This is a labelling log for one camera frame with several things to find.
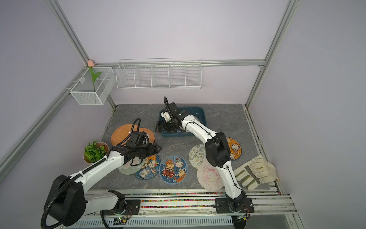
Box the back orange cork coaster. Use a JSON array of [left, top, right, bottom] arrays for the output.
[[111, 124, 132, 146]]

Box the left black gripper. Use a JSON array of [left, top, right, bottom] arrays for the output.
[[135, 142, 162, 159]]

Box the pink white bunny coaster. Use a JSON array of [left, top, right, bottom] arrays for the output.
[[197, 161, 224, 191]]

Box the white mesh wall basket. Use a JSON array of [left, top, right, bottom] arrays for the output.
[[70, 67, 116, 106]]

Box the blue orange cats coaster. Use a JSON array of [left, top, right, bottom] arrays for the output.
[[226, 137, 242, 160]]

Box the pale green bunny coaster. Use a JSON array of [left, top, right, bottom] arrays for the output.
[[118, 157, 145, 175]]

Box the white wire wall rack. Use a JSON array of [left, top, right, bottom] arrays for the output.
[[115, 58, 203, 89]]

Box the white green work glove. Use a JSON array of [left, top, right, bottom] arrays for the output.
[[234, 155, 279, 190]]

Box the front orange cork coaster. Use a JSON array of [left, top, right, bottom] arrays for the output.
[[140, 128, 155, 143]]

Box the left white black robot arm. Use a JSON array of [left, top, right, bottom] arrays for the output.
[[41, 131, 162, 229]]

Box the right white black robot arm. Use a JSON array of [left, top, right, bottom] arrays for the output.
[[154, 97, 247, 212]]

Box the blue orange animals coaster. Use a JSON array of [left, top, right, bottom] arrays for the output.
[[134, 155, 161, 180]]

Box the white green floral coaster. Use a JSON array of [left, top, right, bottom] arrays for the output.
[[189, 144, 207, 169]]

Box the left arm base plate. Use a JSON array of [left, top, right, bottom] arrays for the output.
[[102, 199, 141, 216]]

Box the small potted green plant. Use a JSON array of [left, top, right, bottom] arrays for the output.
[[84, 140, 109, 164]]

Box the orange cork coaster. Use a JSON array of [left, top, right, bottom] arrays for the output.
[[111, 124, 132, 146], [140, 128, 155, 143]]

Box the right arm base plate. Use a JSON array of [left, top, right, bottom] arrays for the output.
[[213, 198, 254, 214]]

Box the blue toast characters coaster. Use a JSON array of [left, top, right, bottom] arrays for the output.
[[159, 156, 189, 185]]

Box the artificial pink tulip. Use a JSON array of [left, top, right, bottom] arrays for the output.
[[87, 60, 102, 92]]

